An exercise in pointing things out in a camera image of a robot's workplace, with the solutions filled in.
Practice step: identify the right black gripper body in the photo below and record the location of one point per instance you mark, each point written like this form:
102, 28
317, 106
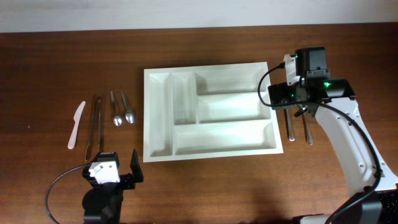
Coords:
298, 112

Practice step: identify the large metal spoon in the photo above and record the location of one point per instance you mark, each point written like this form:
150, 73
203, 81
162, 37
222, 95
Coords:
308, 135
290, 130

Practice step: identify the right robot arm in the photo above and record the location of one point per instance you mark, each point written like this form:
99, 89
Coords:
372, 186

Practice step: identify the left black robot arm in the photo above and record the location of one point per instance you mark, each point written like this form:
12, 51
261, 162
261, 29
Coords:
102, 203

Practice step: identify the long metal tongs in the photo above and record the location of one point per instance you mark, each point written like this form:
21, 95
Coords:
95, 121

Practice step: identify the small metal teaspoon left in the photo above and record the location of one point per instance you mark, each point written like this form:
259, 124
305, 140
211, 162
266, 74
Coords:
117, 119

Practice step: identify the small metal teaspoon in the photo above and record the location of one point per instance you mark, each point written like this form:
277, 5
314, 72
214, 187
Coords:
129, 115
117, 119

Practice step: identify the small metal teaspoon right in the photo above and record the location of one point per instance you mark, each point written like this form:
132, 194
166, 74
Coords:
129, 115

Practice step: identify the white plastic cutlery tray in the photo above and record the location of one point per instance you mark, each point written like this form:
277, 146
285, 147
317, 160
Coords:
208, 111

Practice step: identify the pink plastic knife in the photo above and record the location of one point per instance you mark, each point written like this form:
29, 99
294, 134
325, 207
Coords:
76, 118

